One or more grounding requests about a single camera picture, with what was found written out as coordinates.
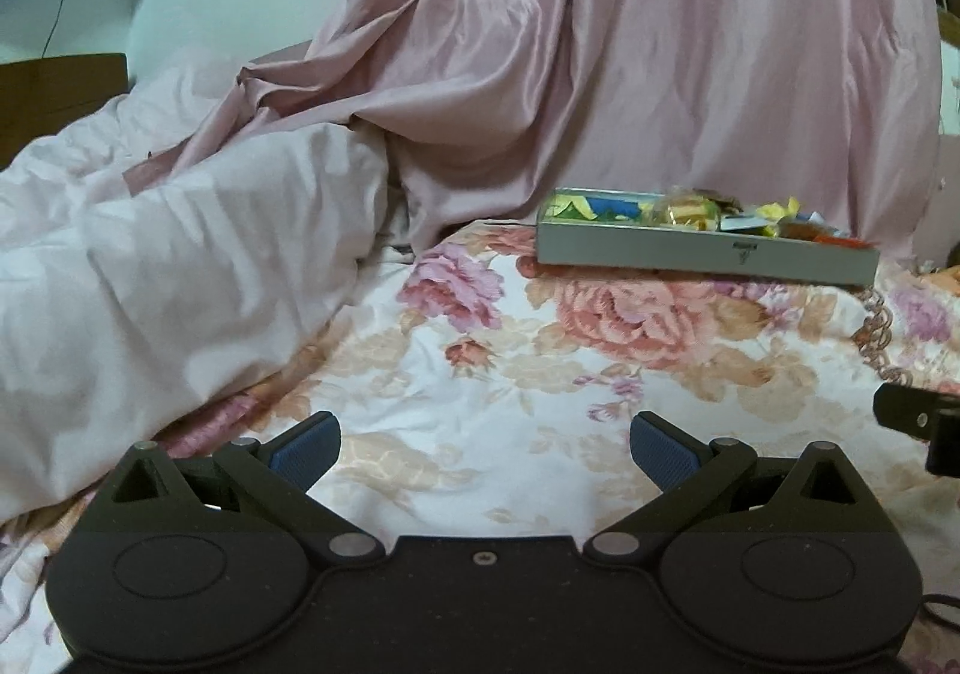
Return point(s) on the wooden headboard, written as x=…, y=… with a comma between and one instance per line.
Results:
x=52, y=96

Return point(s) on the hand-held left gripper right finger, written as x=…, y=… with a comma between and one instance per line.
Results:
x=660, y=453

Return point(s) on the pale pink quilt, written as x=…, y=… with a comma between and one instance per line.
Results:
x=150, y=269

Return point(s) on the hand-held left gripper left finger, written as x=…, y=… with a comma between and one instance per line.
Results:
x=304, y=453

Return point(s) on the colourful printed paper lining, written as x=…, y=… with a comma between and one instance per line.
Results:
x=592, y=207

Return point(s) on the shallow grey cardboard box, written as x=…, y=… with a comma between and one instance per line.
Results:
x=637, y=254

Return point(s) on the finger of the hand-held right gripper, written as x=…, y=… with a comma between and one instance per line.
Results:
x=946, y=456
x=911, y=411

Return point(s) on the orange cloth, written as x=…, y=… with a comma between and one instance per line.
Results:
x=946, y=278

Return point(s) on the pink satin sheet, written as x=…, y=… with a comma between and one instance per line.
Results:
x=600, y=44

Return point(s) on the orange cake snack packet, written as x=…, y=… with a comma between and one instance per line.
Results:
x=679, y=209

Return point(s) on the floral bed sheet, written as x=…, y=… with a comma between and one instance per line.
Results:
x=487, y=359

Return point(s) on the flat orange snack packet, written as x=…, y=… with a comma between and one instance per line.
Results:
x=825, y=239

